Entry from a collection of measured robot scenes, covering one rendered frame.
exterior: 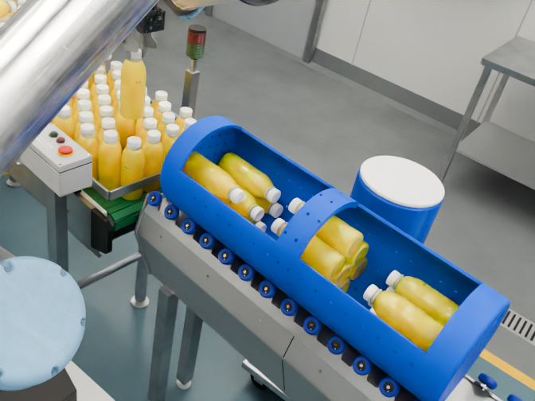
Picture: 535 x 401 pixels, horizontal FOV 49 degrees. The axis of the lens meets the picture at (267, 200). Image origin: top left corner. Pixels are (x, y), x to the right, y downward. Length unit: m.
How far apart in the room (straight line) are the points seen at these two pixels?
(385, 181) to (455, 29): 2.93
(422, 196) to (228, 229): 0.70
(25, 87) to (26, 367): 0.31
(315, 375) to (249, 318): 0.23
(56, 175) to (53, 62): 0.91
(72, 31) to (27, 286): 0.30
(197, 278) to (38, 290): 0.95
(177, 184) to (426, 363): 0.75
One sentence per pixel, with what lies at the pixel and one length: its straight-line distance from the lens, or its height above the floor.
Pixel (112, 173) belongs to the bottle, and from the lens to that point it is 1.78.
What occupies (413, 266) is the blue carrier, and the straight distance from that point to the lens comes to 1.49.
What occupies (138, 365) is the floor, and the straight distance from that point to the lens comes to 2.50.
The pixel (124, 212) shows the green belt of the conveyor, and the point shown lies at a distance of 1.76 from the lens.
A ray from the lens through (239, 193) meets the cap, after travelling 1.49.
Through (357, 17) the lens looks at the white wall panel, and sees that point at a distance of 5.04.
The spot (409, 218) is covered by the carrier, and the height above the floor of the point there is 0.99.
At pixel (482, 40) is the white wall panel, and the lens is 4.66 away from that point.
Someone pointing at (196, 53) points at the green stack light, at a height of 1.18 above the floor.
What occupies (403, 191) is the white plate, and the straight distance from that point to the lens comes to 1.87.
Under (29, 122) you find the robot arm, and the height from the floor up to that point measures 1.63.
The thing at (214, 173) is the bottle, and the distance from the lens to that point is 1.53.
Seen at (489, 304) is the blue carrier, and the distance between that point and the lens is 1.27.
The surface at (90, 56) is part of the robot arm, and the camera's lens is 0.74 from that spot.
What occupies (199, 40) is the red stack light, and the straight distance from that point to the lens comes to 2.08.
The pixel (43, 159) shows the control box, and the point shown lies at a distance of 1.66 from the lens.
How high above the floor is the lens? 2.00
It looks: 36 degrees down
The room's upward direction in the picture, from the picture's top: 13 degrees clockwise
